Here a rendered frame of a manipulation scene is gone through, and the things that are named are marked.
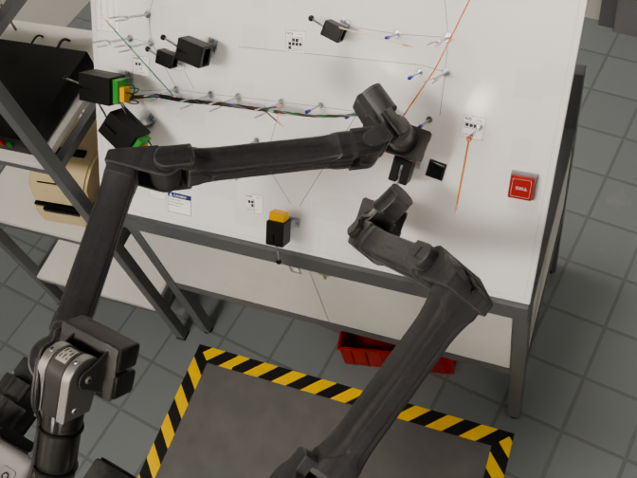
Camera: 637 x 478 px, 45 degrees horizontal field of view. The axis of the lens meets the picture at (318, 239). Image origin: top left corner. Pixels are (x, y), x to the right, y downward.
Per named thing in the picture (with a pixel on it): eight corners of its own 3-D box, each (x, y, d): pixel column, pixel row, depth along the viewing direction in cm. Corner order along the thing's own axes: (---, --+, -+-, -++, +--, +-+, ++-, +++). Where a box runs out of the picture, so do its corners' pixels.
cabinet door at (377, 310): (508, 371, 216) (512, 306, 184) (328, 324, 234) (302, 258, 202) (511, 362, 217) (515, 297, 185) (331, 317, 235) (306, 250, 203)
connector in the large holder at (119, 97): (122, 77, 186) (112, 80, 182) (132, 79, 185) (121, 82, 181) (122, 101, 188) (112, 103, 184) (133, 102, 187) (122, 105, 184)
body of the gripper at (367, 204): (365, 195, 168) (355, 200, 161) (409, 211, 165) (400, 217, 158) (356, 223, 170) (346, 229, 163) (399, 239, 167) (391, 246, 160)
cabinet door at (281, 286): (328, 322, 235) (302, 256, 202) (174, 283, 253) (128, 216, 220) (330, 317, 236) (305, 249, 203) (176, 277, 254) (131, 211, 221)
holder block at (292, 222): (282, 252, 196) (263, 266, 188) (283, 208, 191) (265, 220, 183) (298, 256, 195) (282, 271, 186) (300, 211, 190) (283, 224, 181)
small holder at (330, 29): (320, 5, 170) (307, 8, 164) (355, 23, 168) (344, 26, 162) (313, 24, 172) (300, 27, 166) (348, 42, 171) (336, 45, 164)
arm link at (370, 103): (358, 169, 150) (370, 149, 142) (326, 123, 153) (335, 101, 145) (406, 143, 154) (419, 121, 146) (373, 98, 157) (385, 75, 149)
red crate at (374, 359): (455, 376, 260) (453, 359, 249) (343, 364, 270) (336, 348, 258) (463, 300, 275) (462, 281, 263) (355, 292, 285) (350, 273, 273)
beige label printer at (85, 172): (101, 232, 236) (73, 195, 220) (44, 222, 243) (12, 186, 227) (141, 155, 251) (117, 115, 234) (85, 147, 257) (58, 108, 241)
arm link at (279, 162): (156, 197, 141) (155, 172, 131) (152, 169, 143) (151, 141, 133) (377, 172, 152) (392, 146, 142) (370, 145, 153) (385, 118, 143)
